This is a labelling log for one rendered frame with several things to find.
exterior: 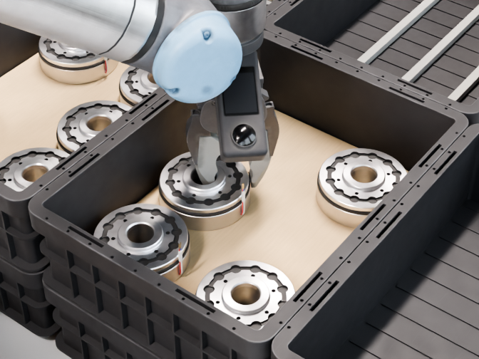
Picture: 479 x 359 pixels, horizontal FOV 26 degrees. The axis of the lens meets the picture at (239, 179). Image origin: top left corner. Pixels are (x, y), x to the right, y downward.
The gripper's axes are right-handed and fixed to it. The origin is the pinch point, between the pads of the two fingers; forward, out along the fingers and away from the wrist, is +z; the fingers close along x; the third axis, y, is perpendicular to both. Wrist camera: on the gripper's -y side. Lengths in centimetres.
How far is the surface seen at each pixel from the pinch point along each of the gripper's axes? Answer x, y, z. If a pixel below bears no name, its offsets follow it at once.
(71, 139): 17.8, 9.9, -0.8
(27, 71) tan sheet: 23.3, 28.1, 2.0
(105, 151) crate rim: 13.8, -1.2, -8.0
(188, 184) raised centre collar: 5.1, -0.9, -1.6
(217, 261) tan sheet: 3.1, -9.5, 2.1
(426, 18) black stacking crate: -32.4, 32.3, 2.2
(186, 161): 4.9, 3.9, -0.8
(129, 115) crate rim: 10.9, 4.4, -8.0
